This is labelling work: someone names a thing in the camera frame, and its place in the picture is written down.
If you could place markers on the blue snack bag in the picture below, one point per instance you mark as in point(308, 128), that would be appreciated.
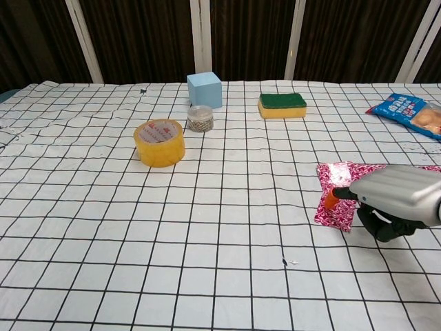
point(406, 110)

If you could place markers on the clear jar of clips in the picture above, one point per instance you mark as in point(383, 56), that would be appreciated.
point(200, 120)

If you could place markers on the white black grid tablecloth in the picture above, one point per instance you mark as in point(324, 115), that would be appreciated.
point(193, 220)

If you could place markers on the yellow packing tape roll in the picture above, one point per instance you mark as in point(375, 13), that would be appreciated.
point(160, 143)

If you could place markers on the white frame post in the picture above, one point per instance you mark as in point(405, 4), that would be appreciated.
point(200, 38)
point(84, 41)
point(294, 38)
point(418, 45)

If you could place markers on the yellow green scouring sponge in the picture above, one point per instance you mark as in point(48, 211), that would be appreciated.
point(282, 106)

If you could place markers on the dark brown curtain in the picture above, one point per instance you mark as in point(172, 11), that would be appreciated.
point(151, 38)

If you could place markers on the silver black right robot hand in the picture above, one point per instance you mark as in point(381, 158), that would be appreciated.
point(396, 193)

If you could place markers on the light blue foam cube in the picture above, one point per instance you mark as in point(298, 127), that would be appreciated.
point(204, 90)

